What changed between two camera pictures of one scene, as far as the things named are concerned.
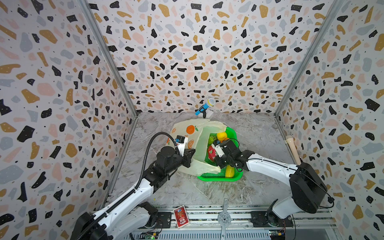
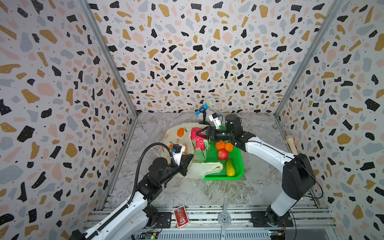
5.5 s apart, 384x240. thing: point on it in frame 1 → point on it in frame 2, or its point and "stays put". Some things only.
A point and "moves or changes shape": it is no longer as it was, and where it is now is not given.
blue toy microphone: [210, 102] stays put
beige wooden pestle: [290, 141] stays put
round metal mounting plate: [224, 219] stays put
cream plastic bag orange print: [197, 131] moves or changes shape
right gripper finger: [221, 161] → [207, 137]
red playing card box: [181, 216] stays put
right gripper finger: [218, 147] → [206, 128]
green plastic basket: [232, 135] stays put
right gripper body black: [224, 154] → [210, 133]
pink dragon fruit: [211, 153] → [200, 143]
